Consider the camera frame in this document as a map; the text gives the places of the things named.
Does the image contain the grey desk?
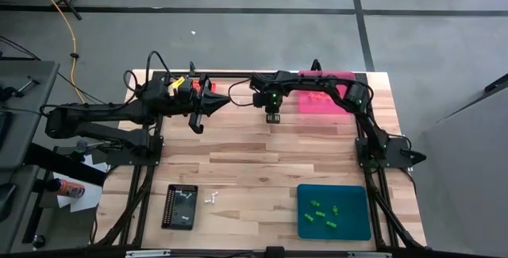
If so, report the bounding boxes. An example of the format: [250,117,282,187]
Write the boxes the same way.
[0,60,60,251]

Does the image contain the black aluminium table frame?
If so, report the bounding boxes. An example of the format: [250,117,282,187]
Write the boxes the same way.
[23,69,428,258]

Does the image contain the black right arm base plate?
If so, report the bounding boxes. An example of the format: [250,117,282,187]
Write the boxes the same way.
[355,137,428,171]

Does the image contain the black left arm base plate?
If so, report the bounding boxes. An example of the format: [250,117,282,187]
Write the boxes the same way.
[106,133,164,168]

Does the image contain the silver metal bracket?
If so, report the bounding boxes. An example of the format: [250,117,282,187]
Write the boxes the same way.
[347,252,392,258]
[125,249,171,258]

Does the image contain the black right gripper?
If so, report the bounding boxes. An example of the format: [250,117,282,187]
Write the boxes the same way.
[252,89,285,125]

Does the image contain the black computer mouse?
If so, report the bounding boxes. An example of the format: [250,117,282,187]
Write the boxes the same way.
[0,182,17,221]

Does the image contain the metal clamp tool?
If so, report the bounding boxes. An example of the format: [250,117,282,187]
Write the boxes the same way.
[0,75,40,102]

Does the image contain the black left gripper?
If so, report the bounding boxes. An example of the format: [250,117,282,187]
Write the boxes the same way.
[138,74,231,135]

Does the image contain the grey plastic sheet partition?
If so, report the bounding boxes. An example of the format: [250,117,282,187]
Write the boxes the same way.
[412,73,508,258]

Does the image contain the orange bottle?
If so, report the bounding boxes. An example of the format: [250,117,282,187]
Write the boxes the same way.
[44,177,87,199]

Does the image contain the blue plastic bin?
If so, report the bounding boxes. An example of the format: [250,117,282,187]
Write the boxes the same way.
[296,183,372,241]

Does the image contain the orange plastic basket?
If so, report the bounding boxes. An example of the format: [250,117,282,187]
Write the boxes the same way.
[191,79,218,94]

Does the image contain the black plastic basket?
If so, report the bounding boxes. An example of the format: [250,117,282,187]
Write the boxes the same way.
[161,183,198,231]

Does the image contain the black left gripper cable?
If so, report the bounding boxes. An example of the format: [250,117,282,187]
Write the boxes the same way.
[122,50,178,104]

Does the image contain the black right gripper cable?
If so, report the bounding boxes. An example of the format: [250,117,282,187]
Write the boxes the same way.
[227,77,256,107]

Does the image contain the pink plastic bin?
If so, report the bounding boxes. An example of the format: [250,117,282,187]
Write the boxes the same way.
[297,70,357,115]

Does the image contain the yellow cable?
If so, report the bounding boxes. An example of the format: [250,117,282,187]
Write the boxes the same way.
[26,0,87,107]

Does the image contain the white paper sheets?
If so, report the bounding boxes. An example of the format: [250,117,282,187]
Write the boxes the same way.
[51,152,110,214]

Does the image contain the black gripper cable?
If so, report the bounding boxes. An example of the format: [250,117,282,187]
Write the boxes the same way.
[227,77,256,107]
[122,50,178,104]

